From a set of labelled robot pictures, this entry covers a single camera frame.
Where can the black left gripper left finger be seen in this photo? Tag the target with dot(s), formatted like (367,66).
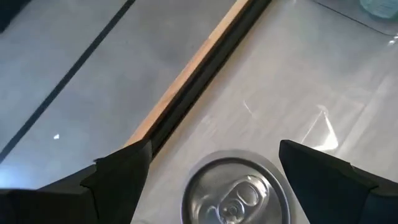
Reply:
(77,202)

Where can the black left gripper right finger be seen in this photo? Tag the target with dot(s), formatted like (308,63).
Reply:
(335,199)

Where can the black metal table frame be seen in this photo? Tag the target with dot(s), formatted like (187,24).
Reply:
(215,62)

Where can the green soda can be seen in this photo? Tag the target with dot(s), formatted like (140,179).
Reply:
(381,7)

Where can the white blue sparkling water can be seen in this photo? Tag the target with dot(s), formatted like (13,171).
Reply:
(236,199)

